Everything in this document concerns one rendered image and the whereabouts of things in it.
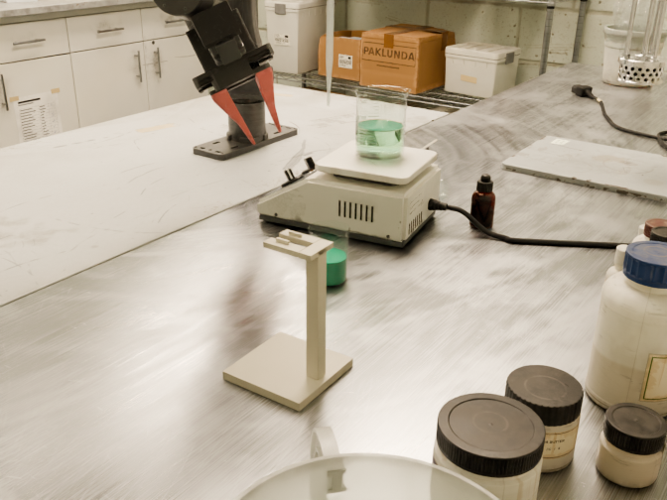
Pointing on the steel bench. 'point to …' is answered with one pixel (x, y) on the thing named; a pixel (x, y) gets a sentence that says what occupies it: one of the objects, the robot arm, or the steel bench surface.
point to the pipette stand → (306, 369)
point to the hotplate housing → (358, 204)
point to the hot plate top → (341, 160)
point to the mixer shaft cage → (650, 67)
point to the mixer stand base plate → (594, 167)
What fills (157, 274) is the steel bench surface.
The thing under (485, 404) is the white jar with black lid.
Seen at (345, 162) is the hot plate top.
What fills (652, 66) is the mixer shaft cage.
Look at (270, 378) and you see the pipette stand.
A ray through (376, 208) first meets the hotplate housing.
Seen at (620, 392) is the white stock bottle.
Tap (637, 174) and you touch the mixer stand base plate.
